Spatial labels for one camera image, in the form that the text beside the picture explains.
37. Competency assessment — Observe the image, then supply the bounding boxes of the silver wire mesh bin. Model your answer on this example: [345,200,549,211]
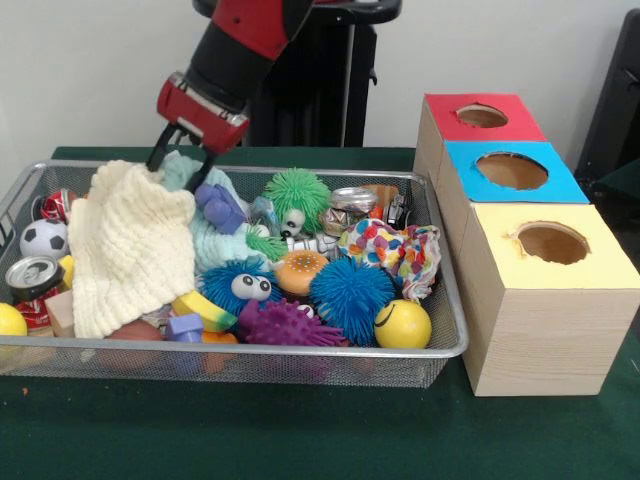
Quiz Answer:
[0,160,470,392]

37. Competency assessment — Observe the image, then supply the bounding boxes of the purple spiky rubber ball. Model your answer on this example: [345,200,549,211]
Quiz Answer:
[237,298,351,347]

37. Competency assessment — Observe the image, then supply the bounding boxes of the wooden box with three holes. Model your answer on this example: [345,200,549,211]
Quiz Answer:
[412,92,640,399]

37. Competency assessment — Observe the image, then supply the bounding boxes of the blue fuzzy toy with eyes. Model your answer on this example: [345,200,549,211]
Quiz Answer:
[197,258,281,314]

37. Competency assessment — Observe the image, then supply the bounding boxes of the yellow ball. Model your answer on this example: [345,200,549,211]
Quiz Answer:
[374,299,432,350]

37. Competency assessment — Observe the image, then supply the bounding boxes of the dark green tablecloth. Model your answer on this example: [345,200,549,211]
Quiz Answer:
[0,144,640,480]

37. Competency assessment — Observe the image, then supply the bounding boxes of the black chair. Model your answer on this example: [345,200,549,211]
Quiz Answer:
[573,8,640,241]

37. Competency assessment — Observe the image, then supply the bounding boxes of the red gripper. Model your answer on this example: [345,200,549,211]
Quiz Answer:
[146,72,251,194]

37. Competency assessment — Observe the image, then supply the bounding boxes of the colourful dotted cloth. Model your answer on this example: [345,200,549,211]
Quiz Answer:
[338,218,442,301]

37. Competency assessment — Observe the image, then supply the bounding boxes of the mint green muslin cloth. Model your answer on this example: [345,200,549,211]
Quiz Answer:
[160,149,274,275]

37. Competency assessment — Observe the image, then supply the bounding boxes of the black and white soccer ball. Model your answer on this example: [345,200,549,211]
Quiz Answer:
[19,219,70,260]

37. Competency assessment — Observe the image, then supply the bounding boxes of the large green spiky ball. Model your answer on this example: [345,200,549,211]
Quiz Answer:
[263,168,332,236]

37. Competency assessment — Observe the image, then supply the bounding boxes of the purple plastic building block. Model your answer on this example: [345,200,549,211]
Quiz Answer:
[194,183,247,235]

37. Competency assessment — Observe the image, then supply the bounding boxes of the toy hamburger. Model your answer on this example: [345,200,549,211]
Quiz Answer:
[274,249,330,296]

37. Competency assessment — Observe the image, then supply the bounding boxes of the cream muslin cloth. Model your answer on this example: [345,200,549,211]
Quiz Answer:
[67,159,197,340]

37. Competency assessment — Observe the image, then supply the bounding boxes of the blue spiky rubber ball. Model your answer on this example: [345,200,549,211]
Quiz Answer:
[309,257,396,347]

